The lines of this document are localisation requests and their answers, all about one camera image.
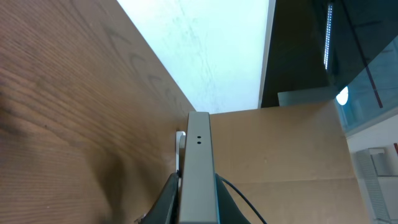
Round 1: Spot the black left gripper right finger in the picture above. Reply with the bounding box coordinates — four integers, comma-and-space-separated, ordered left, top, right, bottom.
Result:
215, 174, 250, 224

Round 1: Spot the black USB charging cable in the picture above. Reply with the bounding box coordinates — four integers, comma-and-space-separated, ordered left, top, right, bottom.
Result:
217, 174, 268, 224

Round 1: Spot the white power strip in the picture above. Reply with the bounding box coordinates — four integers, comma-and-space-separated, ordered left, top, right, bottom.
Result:
175, 131, 186, 177

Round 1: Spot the white appliance with vents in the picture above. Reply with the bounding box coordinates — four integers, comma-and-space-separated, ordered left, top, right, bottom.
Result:
354, 147, 397, 223

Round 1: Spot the Samsung Galaxy smartphone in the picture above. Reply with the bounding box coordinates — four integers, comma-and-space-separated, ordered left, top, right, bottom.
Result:
178, 111, 220, 224

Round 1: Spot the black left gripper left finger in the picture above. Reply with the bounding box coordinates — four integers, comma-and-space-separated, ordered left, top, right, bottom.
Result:
134, 172, 179, 224

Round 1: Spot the brown cardboard board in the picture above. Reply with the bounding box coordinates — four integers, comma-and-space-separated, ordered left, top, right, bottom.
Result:
210, 102, 369, 223

